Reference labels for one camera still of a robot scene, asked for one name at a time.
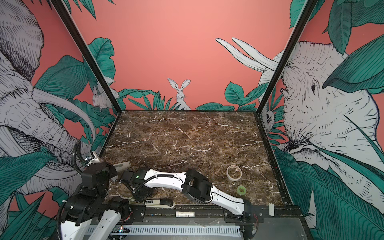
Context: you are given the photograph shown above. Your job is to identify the white remote control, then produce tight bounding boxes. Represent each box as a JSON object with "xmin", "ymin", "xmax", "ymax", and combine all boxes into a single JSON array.
[{"xmin": 113, "ymin": 162, "xmax": 131, "ymax": 173}]

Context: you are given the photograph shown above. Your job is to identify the white battery cover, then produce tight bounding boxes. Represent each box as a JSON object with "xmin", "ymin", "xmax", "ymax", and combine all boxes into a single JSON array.
[{"xmin": 269, "ymin": 203, "xmax": 275, "ymax": 217}]

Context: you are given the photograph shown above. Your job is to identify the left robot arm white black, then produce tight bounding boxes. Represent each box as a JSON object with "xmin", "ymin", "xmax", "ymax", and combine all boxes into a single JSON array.
[{"xmin": 56, "ymin": 141, "xmax": 133, "ymax": 240}]

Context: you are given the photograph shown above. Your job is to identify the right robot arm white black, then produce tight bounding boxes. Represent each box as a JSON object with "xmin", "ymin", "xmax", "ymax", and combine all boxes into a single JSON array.
[{"xmin": 120, "ymin": 167, "xmax": 257, "ymax": 223}]

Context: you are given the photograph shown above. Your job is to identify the black and white stapler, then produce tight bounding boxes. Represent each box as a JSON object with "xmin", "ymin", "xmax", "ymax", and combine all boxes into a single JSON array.
[{"xmin": 145, "ymin": 198, "xmax": 175, "ymax": 209}]

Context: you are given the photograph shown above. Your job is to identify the white tape roll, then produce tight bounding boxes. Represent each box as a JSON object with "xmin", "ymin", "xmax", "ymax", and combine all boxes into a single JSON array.
[{"xmin": 226, "ymin": 165, "xmax": 243, "ymax": 182}]

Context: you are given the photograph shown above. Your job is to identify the green tape roll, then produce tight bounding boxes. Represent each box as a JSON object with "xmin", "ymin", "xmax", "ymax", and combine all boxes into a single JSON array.
[{"xmin": 237, "ymin": 186, "xmax": 247, "ymax": 196}]

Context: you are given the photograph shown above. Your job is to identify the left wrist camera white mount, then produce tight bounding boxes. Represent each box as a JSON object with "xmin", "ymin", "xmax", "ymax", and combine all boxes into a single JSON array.
[{"xmin": 84, "ymin": 151, "xmax": 103, "ymax": 166}]

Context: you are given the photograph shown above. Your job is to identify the white label tube on rail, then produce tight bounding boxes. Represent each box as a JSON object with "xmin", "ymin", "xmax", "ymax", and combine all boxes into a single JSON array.
[{"xmin": 175, "ymin": 211, "xmax": 195, "ymax": 218}]

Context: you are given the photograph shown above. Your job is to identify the white slotted cable duct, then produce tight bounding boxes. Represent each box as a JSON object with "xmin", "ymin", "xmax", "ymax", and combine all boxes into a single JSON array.
[{"xmin": 86, "ymin": 224, "xmax": 242, "ymax": 237}]

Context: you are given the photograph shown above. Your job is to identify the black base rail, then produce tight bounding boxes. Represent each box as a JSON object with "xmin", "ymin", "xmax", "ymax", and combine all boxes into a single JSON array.
[{"xmin": 124, "ymin": 205, "xmax": 304, "ymax": 224}]

